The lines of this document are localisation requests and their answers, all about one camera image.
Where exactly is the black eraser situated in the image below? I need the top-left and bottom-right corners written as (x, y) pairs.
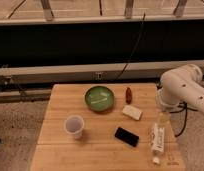
top-left (115, 127), bottom-right (139, 147)

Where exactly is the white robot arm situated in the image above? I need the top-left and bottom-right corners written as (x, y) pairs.
top-left (156, 64), bottom-right (204, 115)

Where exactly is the white toothpaste tube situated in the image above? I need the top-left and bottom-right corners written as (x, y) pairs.
top-left (151, 123), bottom-right (165, 165)

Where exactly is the white sponge block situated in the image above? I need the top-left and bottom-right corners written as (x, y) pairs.
top-left (122, 105), bottom-right (142, 120)

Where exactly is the red-brown sausage toy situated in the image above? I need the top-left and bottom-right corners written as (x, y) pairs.
top-left (126, 87), bottom-right (132, 104)

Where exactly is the green bowl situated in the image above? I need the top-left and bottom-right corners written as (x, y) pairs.
top-left (85, 86), bottom-right (115, 112)

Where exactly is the black floor cable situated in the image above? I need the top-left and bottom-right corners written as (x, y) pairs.
top-left (169, 101), bottom-right (198, 138)

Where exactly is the white metal rail beam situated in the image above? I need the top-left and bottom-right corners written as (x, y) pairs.
top-left (0, 60), bottom-right (204, 85)

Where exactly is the black hanging cable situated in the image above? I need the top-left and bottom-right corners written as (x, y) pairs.
top-left (113, 12), bottom-right (147, 81)

